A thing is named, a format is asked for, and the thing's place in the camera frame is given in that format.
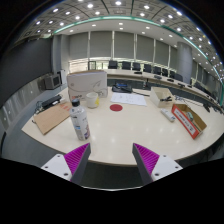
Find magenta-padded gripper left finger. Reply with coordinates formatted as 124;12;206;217
40;142;92;186

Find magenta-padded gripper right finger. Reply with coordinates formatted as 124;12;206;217
131;142;184;186

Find clear plastic water bottle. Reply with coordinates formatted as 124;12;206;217
69;98;91;142

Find small white rectangular box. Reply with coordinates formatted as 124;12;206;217
160;108;176;123

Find flat brown cardboard sheet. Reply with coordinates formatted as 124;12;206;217
32;101;74;136

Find red-sided open cardboard box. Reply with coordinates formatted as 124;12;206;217
171;103;208;140

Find flat round red coaster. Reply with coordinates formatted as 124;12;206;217
109;103;124;113

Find white paper cup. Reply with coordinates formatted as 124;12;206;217
85;91;100;109

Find white printed paper sheet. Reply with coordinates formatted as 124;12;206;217
110;92;148;107

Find black marker pen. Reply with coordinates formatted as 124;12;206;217
159;95;174;103

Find black power strip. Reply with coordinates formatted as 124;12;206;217
39;94;64;111

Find black desk console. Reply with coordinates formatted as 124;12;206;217
111;82;134;94

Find large white cardboard box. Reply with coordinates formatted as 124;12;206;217
66;70;109;101

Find black desk device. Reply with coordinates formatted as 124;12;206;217
202;102;212;113

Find grey box monitor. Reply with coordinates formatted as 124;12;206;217
42;73;63;90

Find black desk microphone units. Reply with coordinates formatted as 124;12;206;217
133;70;196;88

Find row of black chairs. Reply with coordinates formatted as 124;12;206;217
107;59;184;83

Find ceiling lights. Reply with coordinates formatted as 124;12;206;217
31;0;224;81

